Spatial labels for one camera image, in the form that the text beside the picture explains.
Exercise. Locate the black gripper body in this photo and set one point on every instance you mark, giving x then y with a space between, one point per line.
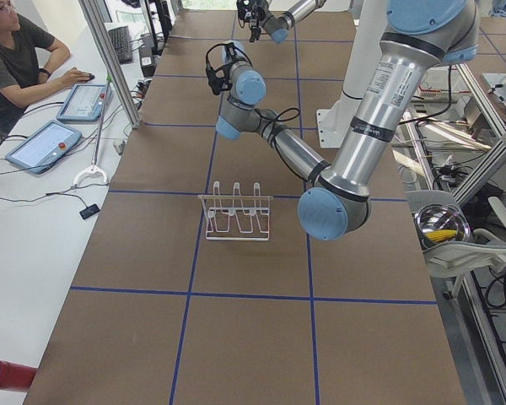
254 19
216 81

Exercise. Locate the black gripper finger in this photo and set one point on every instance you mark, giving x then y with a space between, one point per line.
254 32

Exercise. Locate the blue plastic cup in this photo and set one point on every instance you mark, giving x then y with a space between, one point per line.
232 52

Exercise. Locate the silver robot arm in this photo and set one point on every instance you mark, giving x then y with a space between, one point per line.
277 27
419 35

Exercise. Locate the black keyboard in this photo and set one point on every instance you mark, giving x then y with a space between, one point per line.
121 42

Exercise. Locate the upper teach pendant tablet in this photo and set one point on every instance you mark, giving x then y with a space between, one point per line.
83 104

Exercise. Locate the teach pendant tablet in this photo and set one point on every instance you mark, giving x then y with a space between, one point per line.
41 150
83 104

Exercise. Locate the reacher grabber stick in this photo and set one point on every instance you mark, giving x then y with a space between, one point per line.
93 169

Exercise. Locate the small black puck device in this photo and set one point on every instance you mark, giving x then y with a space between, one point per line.
89 211

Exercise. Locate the lower teach pendant tablet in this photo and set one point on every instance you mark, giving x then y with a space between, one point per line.
41 150

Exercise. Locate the seated person dark shirt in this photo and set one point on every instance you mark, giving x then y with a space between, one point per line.
29 56

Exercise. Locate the steel bowl with corn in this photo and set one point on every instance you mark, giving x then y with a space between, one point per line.
438 223

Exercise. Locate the red cylinder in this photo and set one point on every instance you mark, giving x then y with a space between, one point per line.
16 377

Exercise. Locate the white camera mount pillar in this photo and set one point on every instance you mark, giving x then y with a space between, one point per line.
332 123

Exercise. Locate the white wire cup holder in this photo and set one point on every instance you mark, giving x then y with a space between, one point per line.
237 216

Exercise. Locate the aluminium frame post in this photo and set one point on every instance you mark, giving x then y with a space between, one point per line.
96 24

